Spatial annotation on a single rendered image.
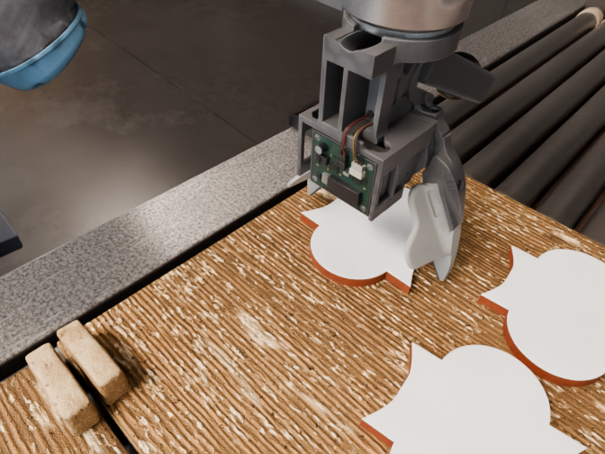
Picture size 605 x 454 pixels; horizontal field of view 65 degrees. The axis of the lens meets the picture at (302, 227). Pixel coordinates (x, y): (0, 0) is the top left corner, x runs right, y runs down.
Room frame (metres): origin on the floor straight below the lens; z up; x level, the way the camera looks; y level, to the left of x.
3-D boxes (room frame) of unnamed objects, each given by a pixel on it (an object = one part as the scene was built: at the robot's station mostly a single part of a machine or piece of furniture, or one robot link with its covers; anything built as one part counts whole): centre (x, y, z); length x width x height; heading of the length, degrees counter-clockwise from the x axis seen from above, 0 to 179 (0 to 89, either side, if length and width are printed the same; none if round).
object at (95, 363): (0.16, 0.13, 0.95); 0.06 x 0.02 x 0.03; 50
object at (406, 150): (0.29, -0.05, 1.08); 0.09 x 0.08 x 0.12; 140
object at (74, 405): (0.14, 0.14, 0.95); 0.06 x 0.02 x 0.03; 48
